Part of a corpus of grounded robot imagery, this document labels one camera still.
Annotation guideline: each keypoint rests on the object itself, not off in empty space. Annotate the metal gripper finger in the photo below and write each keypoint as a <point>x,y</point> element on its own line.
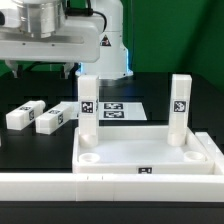
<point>66,69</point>
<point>16,69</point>

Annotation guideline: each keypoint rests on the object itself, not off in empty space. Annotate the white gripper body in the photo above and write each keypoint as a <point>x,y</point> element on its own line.
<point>77,40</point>

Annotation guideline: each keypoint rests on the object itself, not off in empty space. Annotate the white desk top tray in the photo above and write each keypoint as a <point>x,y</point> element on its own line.
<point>140,150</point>

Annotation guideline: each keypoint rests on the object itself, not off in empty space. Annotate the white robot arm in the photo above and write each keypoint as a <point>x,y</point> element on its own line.
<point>53,31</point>

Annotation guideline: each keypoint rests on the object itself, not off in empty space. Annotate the marker tag sheet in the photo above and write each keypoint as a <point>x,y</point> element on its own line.
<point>108,111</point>

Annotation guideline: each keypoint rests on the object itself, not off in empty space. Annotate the white L-shaped fence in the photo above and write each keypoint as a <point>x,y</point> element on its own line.
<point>130,187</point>

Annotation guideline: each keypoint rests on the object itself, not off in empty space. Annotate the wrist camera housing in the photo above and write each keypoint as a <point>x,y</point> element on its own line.
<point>9,17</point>

